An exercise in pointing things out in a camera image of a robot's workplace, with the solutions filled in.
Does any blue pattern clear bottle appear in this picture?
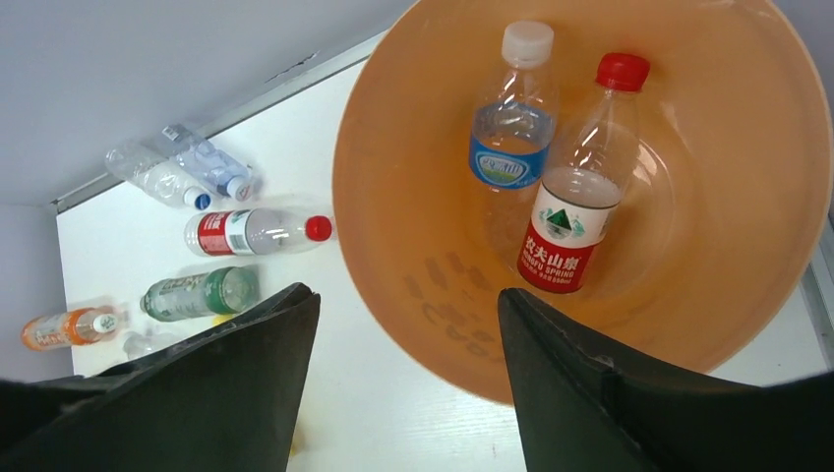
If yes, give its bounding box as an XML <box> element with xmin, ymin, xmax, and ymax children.
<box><xmin>161</xmin><ymin>124</ymin><xmax>253</xmax><ymax>202</ymax></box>

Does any red cap clear bottle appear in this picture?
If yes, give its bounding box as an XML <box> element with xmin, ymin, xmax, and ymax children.
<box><xmin>183</xmin><ymin>207</ymin><xmax>335</xmax><ymax>257</ymax></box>

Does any red label water bottle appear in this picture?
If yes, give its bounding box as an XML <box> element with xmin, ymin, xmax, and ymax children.
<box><xmin>517</xmin><ymin>52</ymin><xmax>651</xmax><ymax>293</ymax></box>

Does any orange cartoon plastic bin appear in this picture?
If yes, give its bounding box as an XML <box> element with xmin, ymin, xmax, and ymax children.
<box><xmin>333</xmin><ymin>1</ymin><xmax>833</xmax><ymax>402</ymax></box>

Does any yellow juice bottle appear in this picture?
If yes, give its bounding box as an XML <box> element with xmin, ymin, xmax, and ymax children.
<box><xmin>211</xmin><ymin>315</ymin><xmax>235</xmax><ymax>326</ymax></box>

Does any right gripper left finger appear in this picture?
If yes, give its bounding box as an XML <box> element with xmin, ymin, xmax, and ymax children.
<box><xmin>1</xmin><ymin>283</ymin><xmax>321</xmax><ymax>471</ymax></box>

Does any crushed clear bottle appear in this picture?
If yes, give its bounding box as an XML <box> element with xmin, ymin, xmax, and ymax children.
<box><xmin>105</xmin><ymin>142</ymin><xmax>212</xmax><ymax>210</ymax></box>

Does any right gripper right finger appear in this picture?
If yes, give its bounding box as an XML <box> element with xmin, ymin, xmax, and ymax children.
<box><xmin>498</xmin><ymin>288</ymin><xmax>833</xmax><ymax>471</ymax></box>

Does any green label bottle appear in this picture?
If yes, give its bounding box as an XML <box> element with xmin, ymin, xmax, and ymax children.
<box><xmin>140</xmin><ymin>266</ymin><xmax>260</xmax><ymax>323</ymax></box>

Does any orange drink bottle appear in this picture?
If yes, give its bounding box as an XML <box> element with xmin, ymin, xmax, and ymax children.
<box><xmin>21</xmin><ymin>307</ymin><xmax>122</xmax><ymax>351</ymax></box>

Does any blue label water bottle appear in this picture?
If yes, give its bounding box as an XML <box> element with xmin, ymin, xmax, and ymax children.
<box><xmin>468</xmin><ymin>20</ymin><xmax>562</xmax><ymax>262</ymax></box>

